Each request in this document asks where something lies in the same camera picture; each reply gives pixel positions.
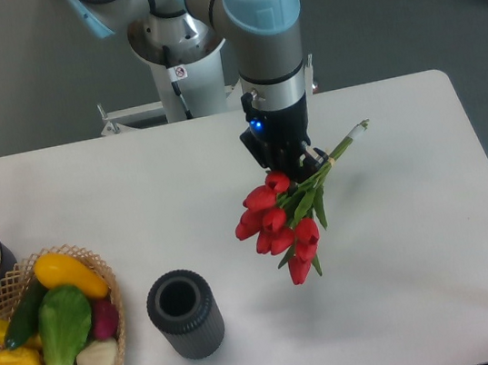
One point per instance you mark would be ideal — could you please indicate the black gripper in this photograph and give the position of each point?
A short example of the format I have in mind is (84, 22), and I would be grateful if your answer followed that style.
(278, 140)

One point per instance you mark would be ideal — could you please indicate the red tulip bouquet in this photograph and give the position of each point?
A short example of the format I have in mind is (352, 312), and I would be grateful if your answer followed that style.
(286, 216)

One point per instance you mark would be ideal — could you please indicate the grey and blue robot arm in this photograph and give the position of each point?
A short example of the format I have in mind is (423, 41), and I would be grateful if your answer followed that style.
(99, 14)

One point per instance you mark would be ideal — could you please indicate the dark grey ribbed vase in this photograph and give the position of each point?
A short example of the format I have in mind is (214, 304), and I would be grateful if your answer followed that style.
(181, 305)

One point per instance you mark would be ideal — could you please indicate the yellow squash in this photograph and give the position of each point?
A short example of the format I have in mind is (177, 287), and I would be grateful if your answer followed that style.
(55, 269)

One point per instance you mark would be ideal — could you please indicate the green bok choy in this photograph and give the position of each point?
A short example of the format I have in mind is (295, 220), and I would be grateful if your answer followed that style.
(64, 324)

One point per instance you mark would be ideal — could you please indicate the white garlic bulb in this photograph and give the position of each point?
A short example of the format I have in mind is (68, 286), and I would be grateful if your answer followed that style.
(98, 352)

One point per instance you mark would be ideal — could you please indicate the dark green cucumber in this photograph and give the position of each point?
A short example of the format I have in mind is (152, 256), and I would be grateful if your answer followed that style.
(24, 321)

